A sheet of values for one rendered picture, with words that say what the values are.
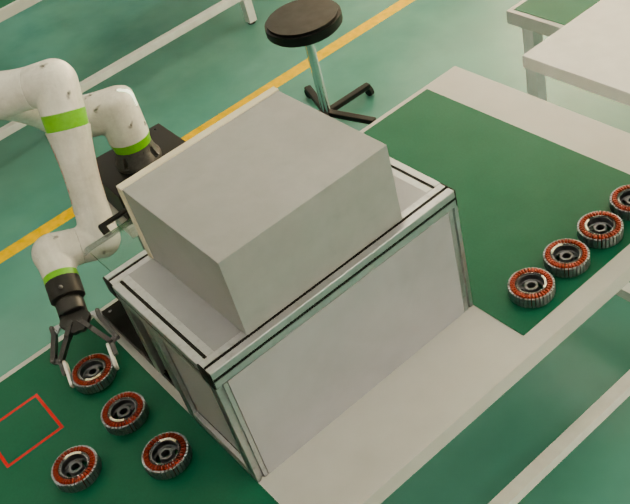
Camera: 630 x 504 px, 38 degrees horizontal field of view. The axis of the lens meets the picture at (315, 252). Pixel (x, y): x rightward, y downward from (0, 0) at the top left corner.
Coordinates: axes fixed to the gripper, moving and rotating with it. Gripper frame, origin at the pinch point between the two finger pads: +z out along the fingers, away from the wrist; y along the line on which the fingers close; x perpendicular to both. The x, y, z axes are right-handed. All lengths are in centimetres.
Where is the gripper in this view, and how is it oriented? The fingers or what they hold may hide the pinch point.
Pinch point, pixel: (92, 371)
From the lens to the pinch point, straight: 243.7
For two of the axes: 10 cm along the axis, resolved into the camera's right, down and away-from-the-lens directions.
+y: -9.2, 3.7, -1.0
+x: -0.3, -3.3, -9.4
